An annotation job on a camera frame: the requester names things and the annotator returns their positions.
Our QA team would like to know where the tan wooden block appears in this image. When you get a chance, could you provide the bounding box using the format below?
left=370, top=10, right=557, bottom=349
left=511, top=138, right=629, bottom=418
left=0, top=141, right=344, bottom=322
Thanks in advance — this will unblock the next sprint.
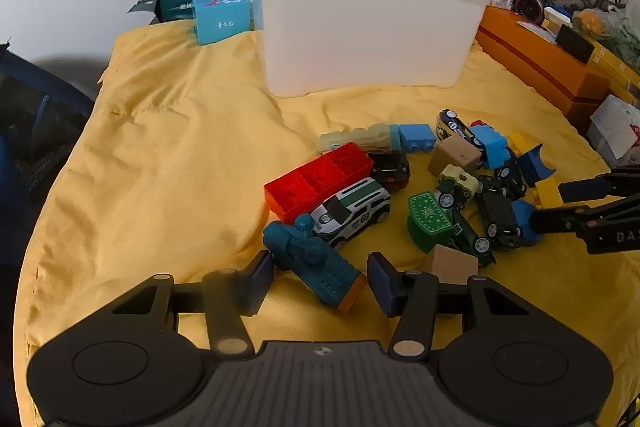
left=427, top=245, right=480, bottom=285

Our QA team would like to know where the blue round block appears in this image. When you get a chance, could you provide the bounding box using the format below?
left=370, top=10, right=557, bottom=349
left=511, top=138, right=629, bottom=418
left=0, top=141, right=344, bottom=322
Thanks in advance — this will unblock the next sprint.
left=511, top=199, right=541, bottom=246

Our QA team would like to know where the blue arch block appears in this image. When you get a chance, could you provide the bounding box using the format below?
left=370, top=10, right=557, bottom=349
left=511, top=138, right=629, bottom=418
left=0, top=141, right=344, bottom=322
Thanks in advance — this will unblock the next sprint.
left=516, top=144, right=555, bottom=187

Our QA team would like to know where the teal toy train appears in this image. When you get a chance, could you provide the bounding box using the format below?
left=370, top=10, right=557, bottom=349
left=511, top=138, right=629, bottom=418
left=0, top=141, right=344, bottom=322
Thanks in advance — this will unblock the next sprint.
left=262, top=213, right=368, bottom=313

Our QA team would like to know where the white green toy car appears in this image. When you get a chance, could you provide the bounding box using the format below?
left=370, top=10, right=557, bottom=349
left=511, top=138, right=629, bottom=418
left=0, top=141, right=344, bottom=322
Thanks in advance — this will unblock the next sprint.
left=310, top=176, right=390, bottom=249

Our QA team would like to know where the yellow small brick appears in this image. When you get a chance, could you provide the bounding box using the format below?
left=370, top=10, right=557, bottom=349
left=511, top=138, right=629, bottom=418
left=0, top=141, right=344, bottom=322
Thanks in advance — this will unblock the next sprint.
left=534, top=176, right=564, bottom=210

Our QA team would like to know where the white paper bag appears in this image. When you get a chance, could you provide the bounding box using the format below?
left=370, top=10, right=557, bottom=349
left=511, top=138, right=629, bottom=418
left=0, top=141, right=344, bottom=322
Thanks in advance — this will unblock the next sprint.
left=587, top=95, right=640, bottom=168

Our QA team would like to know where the green arch block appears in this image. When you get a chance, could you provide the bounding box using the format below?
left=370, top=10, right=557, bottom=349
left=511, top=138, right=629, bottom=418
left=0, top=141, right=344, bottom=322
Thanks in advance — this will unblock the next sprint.
left=407, top=192, right=454, bottom=254

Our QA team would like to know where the small black toy car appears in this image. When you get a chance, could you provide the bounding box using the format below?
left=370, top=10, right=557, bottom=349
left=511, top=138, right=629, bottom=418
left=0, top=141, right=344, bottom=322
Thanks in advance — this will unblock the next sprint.
left=494, top=160, right=527, bottom=200

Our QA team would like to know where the dark green toy car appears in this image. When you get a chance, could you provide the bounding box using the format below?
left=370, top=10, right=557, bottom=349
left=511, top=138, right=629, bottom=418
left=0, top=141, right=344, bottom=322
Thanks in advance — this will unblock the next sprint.
left=450, top=208, right=496, bottom=268

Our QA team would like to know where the orange long box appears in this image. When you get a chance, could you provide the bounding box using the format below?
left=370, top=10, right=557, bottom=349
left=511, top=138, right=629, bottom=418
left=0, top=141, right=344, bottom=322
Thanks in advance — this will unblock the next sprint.
left=476, top=6, right=610, bottom=128

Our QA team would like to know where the light blue brick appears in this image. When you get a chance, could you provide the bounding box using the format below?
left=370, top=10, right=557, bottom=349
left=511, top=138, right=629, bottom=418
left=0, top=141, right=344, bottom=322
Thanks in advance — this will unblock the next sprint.
left=471, top=124, right=511, bottom=170

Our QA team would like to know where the cream green toy car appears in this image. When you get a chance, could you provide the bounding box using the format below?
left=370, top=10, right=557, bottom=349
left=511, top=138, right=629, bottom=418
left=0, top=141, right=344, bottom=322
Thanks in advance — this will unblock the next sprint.
left=436, top=165, right=480, bottom=210

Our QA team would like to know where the red transparent long brick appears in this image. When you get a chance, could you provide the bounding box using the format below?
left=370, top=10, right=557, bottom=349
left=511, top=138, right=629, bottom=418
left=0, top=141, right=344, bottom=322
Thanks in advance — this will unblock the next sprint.
left=264, top=142, right=373, bottom=225

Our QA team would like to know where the black red toy car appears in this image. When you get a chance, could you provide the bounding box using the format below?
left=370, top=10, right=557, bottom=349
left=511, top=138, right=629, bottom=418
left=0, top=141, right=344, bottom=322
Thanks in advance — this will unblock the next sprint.
left=369, top=152, right=410, bottom=193

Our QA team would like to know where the yellow cloth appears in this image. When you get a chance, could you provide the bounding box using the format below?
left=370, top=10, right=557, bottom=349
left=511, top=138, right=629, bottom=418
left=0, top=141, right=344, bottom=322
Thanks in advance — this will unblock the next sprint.
left=13, top=22, right=639, bottom=426

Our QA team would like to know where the tan wooden cube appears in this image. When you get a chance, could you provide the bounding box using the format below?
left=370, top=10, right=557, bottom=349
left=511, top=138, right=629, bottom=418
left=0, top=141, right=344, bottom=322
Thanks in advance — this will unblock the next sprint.
left=428, top=134, right=482, bottom=176

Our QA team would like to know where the black yellow toy car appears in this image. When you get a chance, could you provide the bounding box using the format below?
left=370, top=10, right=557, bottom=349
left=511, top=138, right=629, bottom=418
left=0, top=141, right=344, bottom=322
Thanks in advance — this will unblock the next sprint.
left=436, top=109, right=484, bottom=150

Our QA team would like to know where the pale glow toy train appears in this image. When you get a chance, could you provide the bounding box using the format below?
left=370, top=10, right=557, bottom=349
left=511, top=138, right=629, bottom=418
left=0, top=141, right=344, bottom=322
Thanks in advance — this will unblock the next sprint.
left=317, top=124, right=401, bottom=153

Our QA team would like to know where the light blue small box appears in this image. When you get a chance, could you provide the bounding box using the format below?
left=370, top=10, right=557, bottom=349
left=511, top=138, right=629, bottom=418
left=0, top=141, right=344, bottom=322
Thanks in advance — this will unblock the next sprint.
left=191, top=0, right=252, bottom=46

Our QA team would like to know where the white plastic bin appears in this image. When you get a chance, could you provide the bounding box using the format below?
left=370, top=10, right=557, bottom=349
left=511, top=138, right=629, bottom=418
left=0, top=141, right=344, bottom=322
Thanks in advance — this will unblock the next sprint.
left=254, top=0, right=503, bottom=96

